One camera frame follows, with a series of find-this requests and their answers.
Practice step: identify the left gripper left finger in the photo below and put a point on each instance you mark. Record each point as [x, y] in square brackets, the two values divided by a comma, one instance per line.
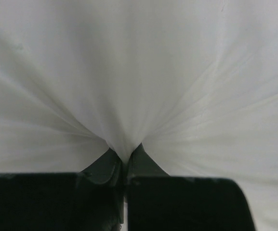
[89, 200]

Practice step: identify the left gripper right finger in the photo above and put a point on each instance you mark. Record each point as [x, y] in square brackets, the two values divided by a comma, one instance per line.
[160, 202]

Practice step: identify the white pillow yellow edge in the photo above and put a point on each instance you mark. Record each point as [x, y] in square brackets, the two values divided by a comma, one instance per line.
[194, 81]

